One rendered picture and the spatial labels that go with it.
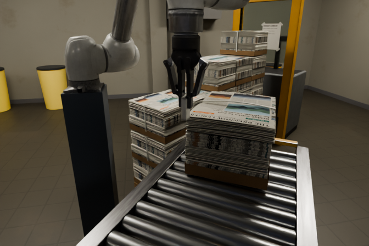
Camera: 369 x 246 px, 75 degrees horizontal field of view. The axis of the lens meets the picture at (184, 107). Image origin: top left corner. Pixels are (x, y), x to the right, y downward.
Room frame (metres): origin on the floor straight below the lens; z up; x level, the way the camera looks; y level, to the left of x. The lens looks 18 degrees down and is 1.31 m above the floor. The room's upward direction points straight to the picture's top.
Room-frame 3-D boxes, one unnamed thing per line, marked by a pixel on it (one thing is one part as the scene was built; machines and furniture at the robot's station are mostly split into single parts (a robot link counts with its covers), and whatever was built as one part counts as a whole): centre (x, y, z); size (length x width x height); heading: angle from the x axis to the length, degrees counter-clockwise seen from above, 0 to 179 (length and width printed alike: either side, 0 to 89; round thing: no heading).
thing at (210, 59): (2.05, -0.21, 1.06); 0.37 x 0.29 x 0.01; 50
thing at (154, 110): (1.95, -0.12, 0.42); 1.17 x 0.39 x 0.83; 139
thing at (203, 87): (2.05, -0.20, 0.86); 0.38 x 0.29 x 0.04; 50
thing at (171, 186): (0.64, -0.11, 0.77); 0.47 x 0.05 x 0.05; 66
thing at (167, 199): (0.58, -0.09, 0.77); 0.47 x 0.05 x 0.05; 66
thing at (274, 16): (2.83, -0.90, 1.28); 0.57 x 0.01 x 0.65; 49
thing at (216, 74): (2.05, -0.20, 0.95); 0.38 x 0.29 x 0.23; 50
